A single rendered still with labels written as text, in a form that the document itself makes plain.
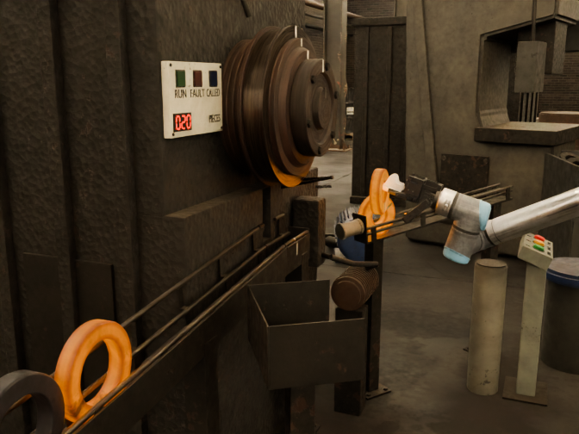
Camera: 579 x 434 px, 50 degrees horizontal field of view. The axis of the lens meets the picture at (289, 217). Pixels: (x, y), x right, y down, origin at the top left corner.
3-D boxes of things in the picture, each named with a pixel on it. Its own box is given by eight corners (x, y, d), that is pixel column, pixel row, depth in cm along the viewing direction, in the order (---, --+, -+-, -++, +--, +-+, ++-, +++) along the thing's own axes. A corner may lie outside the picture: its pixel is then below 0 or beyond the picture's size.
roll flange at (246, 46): (209, 195, 174) (205, 20, 164) (277, 172, 217) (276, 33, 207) (241, 197, 171) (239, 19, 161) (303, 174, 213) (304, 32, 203)
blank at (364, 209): (369, 243, 233) (375, 244, 231) (351, 213, 226) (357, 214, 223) (395, 215, 238) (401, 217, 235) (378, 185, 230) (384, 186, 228)
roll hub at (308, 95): (289, 161, 173) (289, 58, 167) (322, 151, 199) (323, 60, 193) (308, 162, 171) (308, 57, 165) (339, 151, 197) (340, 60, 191)
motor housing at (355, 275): (326, 414, 227) (328, 275, 216) (345, 387, 247) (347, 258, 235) (361, 422, 222) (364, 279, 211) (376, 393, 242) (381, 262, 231)
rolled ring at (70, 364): (123, 418, 121) (108, 414, 122) (139, 322, 124) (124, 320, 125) (59, 431, 104) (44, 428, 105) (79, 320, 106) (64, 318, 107)
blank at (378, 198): (368, 175, 203) (378, 176, 202) (380, 164, 217) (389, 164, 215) (370, 220, 208) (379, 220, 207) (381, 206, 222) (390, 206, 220)
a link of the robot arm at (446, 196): (449, 214, 209) (445, 220, 200) (435, 209, 210) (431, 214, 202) (458, 189, 206) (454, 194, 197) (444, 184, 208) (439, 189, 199)
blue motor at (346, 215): (334, 269, 401) (335, 217, 394) (333, 245, 457) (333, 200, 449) (382, 269, 400) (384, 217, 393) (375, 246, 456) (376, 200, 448)
